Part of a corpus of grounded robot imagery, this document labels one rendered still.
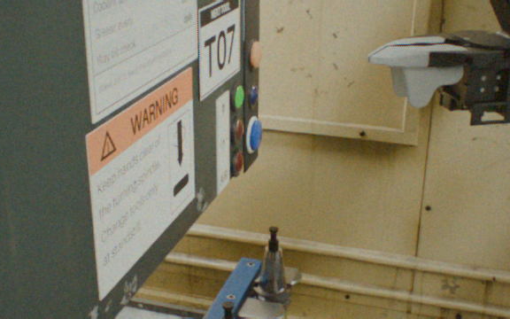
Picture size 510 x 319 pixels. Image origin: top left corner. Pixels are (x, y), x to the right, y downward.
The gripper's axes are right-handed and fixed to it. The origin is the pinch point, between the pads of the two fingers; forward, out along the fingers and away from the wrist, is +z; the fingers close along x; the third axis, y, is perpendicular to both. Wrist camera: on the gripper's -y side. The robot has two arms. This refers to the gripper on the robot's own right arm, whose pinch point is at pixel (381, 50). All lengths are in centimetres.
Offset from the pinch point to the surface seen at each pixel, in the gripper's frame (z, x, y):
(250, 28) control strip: 13.3, -0.5, -2.8
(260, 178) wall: -6, 72, 45
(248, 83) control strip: 13.5, -0.9, 2.2
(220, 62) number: 17.3, -7.5, -1.6
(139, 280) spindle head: 25.7, -21.6, 9.5
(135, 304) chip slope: 22, 86, 82
